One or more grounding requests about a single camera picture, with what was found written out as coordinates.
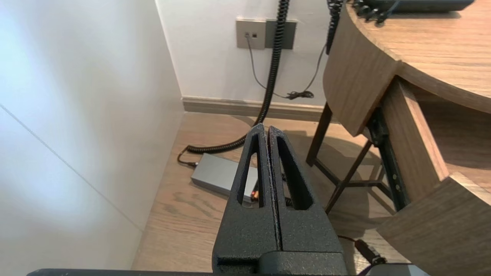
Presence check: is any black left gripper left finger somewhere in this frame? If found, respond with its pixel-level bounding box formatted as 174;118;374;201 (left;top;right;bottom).
212;123;282;272

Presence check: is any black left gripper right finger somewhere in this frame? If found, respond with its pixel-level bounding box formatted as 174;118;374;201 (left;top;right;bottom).
267;126;344;255

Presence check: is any curved wooden table drawer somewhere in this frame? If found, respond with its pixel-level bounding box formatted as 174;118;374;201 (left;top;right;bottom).
378;77;491;276

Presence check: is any silver robot base chassis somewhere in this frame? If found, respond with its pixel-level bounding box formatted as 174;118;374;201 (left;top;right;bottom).
364;264;430;276

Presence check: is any grey power adapter box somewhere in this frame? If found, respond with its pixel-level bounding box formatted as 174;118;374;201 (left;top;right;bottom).
191;153;259;204

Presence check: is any wooden baseboard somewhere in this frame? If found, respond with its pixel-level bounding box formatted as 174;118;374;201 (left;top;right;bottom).
181;96;332;122

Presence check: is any thin black phone line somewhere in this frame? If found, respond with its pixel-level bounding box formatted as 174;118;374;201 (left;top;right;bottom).
245;33;327;100

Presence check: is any round wooden bedside table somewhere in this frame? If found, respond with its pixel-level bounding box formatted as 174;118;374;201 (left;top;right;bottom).
306;0;491;215

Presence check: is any black white desk telephone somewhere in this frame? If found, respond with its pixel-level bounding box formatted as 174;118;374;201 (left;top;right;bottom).
362;0;476;12

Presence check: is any black plug coiled power cord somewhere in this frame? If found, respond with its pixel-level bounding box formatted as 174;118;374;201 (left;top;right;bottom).
177;0;290;167

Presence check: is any dark grey wall plate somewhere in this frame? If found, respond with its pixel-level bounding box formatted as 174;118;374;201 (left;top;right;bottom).
265;20;298;49

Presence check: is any beige phone wall plate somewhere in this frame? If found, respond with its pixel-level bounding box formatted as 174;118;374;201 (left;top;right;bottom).
236;19;267;49

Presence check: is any black coiled handset cord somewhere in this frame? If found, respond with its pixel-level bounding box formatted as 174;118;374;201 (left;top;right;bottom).
326;0;403;54

